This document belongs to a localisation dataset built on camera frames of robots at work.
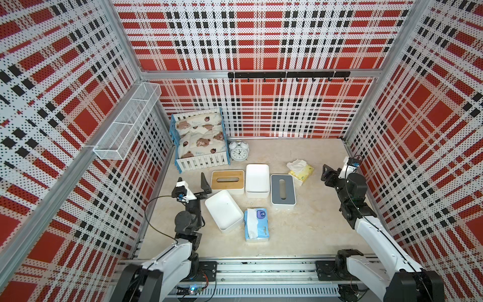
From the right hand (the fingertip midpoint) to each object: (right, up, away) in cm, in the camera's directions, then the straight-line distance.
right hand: (332, 166), depth 81 cm
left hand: (-59, -3, -4) cm, 59 cm away
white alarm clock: (-43, +8, +23) cm, 49 cm away
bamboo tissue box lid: (-49, -8, +15) cm, 51 cm away
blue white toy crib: (-63, +1, +21) cm, 66 cm away
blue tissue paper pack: (-34, -26, 0) cm, 42 cm away
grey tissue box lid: (-19, -14, +16) cm, 28 cm away
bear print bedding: (-67, +17, +30) cm, 75 cm away
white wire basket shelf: (-104, +11, +11) cm, 105 cm away
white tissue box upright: (-33, -9, +20) cm, 39 cm away
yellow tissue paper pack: (-9, -3, +18) cm, 21 cm away
